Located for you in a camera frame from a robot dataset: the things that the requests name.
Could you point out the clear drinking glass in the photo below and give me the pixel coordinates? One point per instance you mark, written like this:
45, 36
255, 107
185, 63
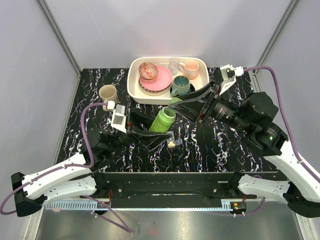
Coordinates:
174, 65

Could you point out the green bottle cap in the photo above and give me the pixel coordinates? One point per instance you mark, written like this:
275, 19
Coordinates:
174, 101

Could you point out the pink ceramic plate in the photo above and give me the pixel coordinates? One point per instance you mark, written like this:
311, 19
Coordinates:
164, 74

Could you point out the black saucer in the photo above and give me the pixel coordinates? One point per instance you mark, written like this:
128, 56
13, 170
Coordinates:
192, 88

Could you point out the clear weekly pill organizer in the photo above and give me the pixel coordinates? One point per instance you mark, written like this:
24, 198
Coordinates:
178, 142

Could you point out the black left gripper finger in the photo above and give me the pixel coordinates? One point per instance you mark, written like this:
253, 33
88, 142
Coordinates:
141, 120
149, 140

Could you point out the white pills in organizer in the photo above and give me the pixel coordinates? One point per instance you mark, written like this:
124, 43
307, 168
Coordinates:
171, 144

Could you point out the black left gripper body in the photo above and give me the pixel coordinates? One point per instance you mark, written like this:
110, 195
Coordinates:
121, 140

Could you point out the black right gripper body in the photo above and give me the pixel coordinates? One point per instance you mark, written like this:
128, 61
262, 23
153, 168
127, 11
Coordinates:
218, 108

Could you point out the teal glazed ceramic mug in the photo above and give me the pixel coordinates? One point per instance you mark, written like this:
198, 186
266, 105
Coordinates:
180, 80

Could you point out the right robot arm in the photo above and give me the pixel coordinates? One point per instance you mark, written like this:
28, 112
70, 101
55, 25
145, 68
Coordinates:
254, 117

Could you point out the green pill bottle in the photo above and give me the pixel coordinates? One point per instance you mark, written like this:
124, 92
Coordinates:
163, 121

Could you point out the cream illustrated ceramic mug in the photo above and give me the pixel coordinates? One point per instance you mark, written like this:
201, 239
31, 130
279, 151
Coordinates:
108, 93

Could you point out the pink ceramic mug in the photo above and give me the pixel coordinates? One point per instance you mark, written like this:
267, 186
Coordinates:
190, 69

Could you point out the striped rim ceramic plate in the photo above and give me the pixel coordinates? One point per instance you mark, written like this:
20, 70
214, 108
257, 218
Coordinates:
155, 87

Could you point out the slotted cable duct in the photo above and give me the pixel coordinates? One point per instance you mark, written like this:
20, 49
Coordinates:
75, 205

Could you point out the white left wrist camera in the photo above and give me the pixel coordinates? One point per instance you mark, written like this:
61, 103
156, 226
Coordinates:
119, 118

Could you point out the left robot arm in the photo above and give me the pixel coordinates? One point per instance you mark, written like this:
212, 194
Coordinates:
76, 176

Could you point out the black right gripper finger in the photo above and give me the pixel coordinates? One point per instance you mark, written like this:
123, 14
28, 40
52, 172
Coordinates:
204, 94
193, 111

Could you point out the red patterned ceramic bowl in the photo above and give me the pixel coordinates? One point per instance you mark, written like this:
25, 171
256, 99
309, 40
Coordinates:
148, 71

